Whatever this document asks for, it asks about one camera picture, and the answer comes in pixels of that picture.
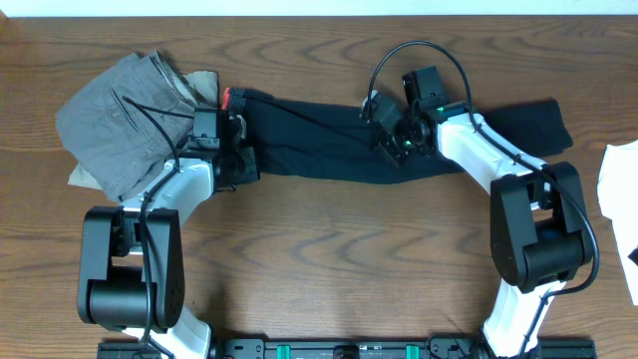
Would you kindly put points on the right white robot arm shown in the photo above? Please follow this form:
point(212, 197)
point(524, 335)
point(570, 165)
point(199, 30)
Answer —
point(539, 231)

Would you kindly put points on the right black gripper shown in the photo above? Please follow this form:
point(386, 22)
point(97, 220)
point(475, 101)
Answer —
point(385, 146)

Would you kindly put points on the white cloth at right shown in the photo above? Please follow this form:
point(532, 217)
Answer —
point(617, 198)

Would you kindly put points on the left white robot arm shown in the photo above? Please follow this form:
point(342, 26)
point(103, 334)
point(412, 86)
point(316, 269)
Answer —
point(131, 269)

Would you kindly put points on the beige folded cloth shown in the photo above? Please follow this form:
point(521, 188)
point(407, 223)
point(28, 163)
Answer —
point(205, 86)

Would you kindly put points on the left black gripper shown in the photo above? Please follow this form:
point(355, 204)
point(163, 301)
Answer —
point(252, 170)

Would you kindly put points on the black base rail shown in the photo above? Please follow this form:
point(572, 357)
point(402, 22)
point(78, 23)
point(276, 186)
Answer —
point(359, 349)

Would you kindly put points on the black leggings with orange waistband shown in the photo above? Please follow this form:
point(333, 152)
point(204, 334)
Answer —
point(331, 142)

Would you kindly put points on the folded grey trousers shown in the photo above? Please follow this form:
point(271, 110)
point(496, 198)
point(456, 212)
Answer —
point(112, 126)

